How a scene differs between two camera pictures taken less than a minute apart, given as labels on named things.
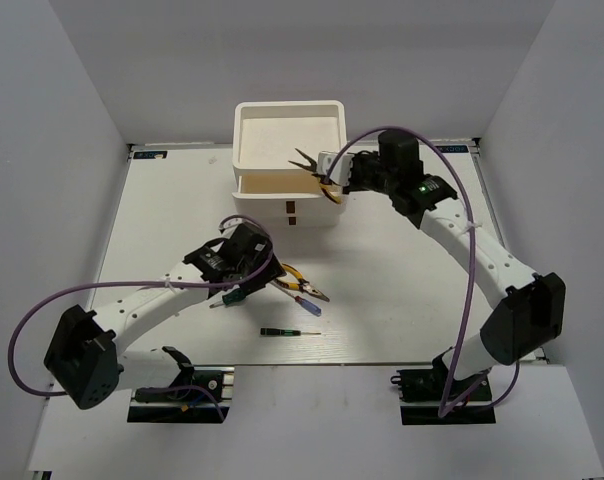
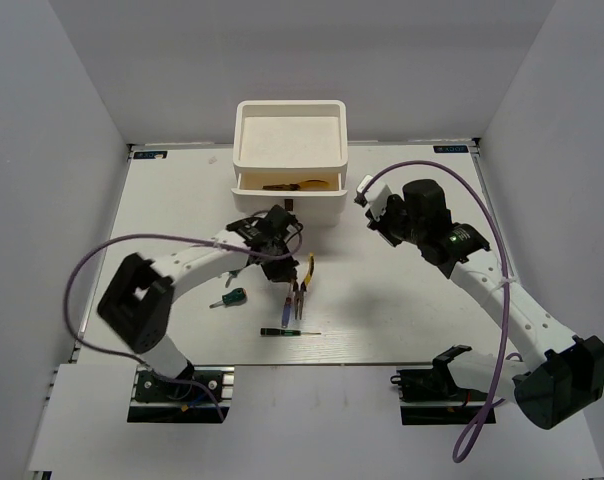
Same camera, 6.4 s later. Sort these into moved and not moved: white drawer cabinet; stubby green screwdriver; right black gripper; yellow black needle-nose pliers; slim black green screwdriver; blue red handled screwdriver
Moved: blue red handled screwdriver; right black gripper; yellow black needle-nose pliers
Not moved: stubby green screwdriver; white drawer cabinet; slim black green screwdriver
